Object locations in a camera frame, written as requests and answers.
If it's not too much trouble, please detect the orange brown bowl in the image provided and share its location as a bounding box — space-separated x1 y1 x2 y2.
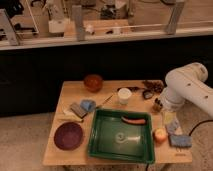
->
84 74 103 92

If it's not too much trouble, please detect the dark brown dried bunch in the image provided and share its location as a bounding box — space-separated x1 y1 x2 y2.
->
143 80 164 93

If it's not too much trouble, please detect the white cup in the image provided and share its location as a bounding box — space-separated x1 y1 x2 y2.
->
118 88 132 105

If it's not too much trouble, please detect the light blue cloth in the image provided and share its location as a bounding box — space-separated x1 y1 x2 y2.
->
80 99 96 112

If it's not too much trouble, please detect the grey metal post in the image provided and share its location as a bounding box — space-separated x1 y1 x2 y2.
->
0 9 20 46
72 5 85 41
165 0 185 35

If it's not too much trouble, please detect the white box device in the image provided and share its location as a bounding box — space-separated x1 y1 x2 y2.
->
48 18 69 33

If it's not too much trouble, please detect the red yellow apple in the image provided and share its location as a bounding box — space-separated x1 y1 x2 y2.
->
153 128 168 144

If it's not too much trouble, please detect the small glass jar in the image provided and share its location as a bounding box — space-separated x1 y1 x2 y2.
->
153 98 163 112

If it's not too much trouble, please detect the blue grey sponge right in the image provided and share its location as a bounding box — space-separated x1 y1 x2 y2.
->
169 135 192 148

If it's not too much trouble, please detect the orange sausage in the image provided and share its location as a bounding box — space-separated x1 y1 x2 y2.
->
121 116 146 125

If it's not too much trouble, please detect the small dark cup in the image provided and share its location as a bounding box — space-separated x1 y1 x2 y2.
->
142 90 154 100

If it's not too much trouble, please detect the purple round plate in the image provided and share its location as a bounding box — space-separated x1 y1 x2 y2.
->
54 122 83 150

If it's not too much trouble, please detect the grey metal post left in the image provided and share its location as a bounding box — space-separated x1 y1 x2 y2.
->
0 9 20 46

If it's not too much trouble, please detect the grey metal post right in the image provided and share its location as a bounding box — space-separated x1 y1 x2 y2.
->
165 0 185 35

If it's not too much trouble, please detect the pale yellow cloth left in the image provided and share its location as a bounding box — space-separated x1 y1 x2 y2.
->
59 109 83 122

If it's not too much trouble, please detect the wooden table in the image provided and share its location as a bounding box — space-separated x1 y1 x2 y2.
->
42 79 194 167

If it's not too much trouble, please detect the black cable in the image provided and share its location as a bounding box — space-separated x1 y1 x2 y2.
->
188 119 213 137

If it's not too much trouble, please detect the green plastic tray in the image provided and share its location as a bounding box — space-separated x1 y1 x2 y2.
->
88 109 155 164

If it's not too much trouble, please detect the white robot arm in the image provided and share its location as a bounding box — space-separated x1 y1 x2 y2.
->
159 62 213 118

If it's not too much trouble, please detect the thin brush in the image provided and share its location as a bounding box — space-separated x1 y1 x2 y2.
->
96 94 113 109

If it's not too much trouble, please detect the grey metal post middle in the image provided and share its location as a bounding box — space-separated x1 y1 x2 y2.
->
72 5 85 41

